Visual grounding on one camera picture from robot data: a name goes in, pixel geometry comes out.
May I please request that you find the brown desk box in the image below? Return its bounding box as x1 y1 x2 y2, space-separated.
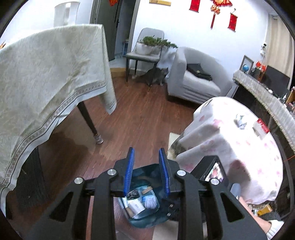
251 68 264 81

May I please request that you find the grey dining chair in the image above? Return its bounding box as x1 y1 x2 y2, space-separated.
126 28 165 91

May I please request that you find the blue tissue pack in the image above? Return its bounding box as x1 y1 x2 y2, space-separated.
142 195 159 209

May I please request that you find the beige curtain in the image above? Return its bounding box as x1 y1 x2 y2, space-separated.
267 14 295 76

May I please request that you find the dark ribbed panel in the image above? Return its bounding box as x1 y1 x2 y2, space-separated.
14 146 49 209

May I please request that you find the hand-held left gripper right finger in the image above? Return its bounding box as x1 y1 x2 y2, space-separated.
159 148 258 240

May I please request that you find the beige tablecloth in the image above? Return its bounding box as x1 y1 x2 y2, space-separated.
0 24 117 203

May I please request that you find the picture frame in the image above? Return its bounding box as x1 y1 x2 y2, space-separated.
241 55 254 74

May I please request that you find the red knot ornament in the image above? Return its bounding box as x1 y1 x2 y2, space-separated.
210 0 232 29

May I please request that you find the black monitor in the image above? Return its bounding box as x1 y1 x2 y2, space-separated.
263 65 290 97

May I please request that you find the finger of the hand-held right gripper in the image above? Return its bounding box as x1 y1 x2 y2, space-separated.
161 196 181 222

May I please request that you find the grey armchair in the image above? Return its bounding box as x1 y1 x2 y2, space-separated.
167 47 233 105

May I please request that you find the black bag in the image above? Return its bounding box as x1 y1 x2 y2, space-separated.
186 63 213 81

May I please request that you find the grey door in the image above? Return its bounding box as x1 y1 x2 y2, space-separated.
91 0 141 61

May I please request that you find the potted plant in white pot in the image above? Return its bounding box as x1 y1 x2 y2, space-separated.
136 36 162 55
152 39 178 54

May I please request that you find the lace desk cloth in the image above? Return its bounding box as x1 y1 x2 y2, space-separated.
233 70 295 153

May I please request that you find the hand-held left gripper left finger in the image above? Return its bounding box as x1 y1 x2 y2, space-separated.
24 147 135 240

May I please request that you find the person's right forearm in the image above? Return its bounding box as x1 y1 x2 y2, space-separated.
240 198 285 240

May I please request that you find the white paper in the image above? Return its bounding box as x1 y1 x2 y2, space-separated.
234 115 247 128

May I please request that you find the dark wooden table leg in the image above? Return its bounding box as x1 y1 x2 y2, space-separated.
77 102 103 145

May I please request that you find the bin with blue bag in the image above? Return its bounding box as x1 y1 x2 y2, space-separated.
116 163 182 229

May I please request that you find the grey cat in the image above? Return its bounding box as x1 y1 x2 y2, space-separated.
136 67 169 86

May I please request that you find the pink printed tablecloth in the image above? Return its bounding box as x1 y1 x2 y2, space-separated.
176 96 284 205

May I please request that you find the red and white box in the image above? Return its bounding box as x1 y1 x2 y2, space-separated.
252 118 270 139

